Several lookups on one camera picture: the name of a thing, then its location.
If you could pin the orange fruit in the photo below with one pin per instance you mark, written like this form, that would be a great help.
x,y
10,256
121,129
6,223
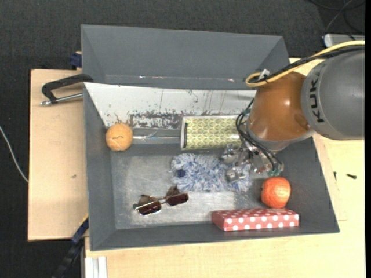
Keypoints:
x,y
276,192

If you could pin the red white-dotted box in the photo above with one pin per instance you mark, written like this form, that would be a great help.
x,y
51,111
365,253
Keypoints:
x,y
256,219

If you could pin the grey metal bin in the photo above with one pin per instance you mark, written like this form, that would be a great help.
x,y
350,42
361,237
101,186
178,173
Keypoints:
x,y
174,54

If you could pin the dark sunglasses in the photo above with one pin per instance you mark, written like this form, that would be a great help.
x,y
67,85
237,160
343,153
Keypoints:
x,y
162,201

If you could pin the pale wood flat board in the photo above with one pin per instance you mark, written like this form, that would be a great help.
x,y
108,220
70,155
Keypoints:
x,y
55,161

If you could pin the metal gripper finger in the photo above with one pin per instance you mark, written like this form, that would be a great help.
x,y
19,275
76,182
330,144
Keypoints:
x,y
231,156
234,175

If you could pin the blue and white fluffy cloth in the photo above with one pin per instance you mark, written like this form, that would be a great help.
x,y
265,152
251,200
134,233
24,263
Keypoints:
x,y
200,171

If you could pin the green patterned cylinder box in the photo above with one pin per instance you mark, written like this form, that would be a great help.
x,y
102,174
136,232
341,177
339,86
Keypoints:
x,y
211,132

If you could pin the small black screw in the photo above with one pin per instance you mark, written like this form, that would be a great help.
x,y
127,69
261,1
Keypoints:
x,y
352,176

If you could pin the pale orange ball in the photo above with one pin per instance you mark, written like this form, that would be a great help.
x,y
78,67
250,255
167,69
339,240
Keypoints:
x,y
119,137

